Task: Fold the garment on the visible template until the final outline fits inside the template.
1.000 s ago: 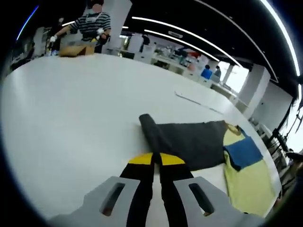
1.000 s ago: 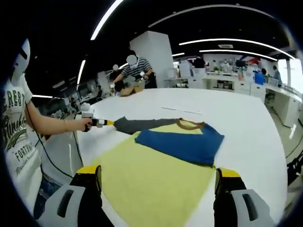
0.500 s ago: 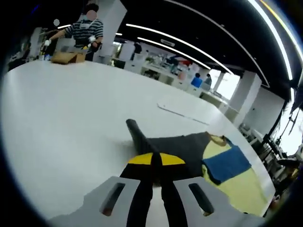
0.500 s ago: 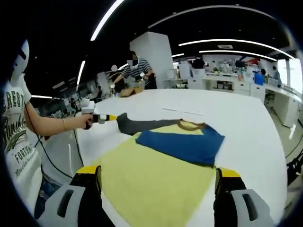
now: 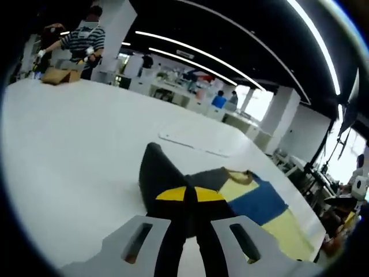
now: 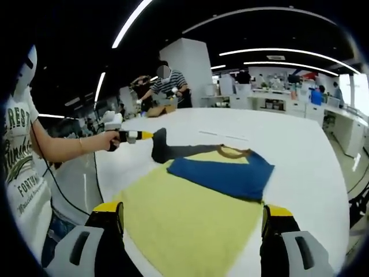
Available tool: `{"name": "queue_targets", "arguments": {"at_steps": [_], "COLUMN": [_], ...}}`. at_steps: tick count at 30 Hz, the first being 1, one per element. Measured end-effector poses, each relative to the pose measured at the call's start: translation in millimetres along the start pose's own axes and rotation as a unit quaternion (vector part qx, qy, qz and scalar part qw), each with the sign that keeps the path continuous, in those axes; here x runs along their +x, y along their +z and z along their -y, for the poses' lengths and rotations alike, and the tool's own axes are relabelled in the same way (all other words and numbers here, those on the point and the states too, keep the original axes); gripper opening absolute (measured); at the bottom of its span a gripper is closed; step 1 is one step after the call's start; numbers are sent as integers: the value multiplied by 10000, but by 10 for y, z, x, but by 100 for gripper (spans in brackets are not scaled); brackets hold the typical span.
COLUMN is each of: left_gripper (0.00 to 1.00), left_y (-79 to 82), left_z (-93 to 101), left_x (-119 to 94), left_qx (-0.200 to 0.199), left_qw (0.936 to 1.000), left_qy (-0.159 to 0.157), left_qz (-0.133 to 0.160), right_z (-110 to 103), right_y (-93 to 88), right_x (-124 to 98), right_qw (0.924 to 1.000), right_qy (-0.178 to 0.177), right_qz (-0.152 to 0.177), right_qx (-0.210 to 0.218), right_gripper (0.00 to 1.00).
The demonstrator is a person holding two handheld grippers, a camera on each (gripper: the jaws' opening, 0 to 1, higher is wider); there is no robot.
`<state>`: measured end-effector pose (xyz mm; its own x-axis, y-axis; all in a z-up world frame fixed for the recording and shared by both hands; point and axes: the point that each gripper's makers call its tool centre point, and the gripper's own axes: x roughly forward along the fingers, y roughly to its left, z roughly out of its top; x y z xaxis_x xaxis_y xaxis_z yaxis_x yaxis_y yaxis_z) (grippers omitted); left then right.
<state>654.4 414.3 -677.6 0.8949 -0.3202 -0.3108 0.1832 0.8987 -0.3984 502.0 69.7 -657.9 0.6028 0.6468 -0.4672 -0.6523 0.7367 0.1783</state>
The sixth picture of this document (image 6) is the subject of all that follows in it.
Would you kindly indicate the white pillar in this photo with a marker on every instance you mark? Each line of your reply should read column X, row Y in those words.
column 190, row 63

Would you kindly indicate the ceiling light strip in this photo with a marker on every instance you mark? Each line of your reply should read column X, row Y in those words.
column 129, row 23
column 285, row 51
column 99, row 86

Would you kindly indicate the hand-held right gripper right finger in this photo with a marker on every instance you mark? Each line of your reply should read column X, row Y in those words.
column 288, row 245

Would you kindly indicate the white lab counter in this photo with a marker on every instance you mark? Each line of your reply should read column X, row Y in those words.
column 288, row 106

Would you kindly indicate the white worn device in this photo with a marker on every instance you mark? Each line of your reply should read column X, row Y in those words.
column 30, row 63

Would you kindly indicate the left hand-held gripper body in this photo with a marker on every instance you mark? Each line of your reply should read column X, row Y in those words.
column 113, row 122

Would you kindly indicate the cardboard box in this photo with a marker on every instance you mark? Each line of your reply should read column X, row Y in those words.
column 161, row 111

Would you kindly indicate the person's left hand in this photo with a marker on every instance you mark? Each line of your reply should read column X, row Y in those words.
column 109, row 140

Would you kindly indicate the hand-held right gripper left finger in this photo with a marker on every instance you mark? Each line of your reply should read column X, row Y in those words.
column 98, row 245

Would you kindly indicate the ceiling air vent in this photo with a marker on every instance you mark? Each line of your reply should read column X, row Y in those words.
column 276, row 56

